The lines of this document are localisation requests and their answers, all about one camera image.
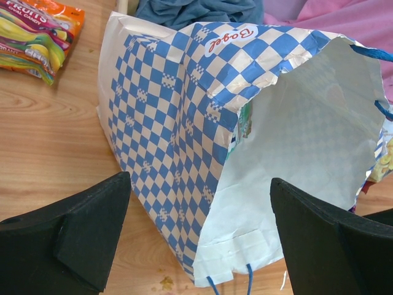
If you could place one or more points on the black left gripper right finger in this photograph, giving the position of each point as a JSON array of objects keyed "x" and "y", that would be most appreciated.
[{"x": 329, "y": 250}]

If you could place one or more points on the pink t-shirt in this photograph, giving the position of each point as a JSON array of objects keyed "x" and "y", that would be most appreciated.
[{"x": 368, "y": 22}]

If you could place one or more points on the blue gummy candy bag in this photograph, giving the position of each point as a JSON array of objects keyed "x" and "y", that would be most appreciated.
[{"x": 383, "y": 166}]

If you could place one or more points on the blue crumpled cloth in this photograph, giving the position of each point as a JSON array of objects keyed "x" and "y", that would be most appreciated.
[{"x": 177, "y": 14}]

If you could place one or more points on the colourful orange candy bag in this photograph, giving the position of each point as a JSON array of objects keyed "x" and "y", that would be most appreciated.
[{"x": 36, "y": 36}]

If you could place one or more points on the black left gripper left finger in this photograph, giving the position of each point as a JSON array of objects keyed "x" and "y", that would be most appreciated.
[{"x": 66, "y": 247}]

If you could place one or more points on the blue checkered paper bag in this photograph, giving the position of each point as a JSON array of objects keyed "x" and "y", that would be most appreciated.
[{"x": 169, "y": 101}]

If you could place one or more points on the teal Fox's candy bag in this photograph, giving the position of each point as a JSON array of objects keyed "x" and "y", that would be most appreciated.
[{"x": 243, "y": 126}]

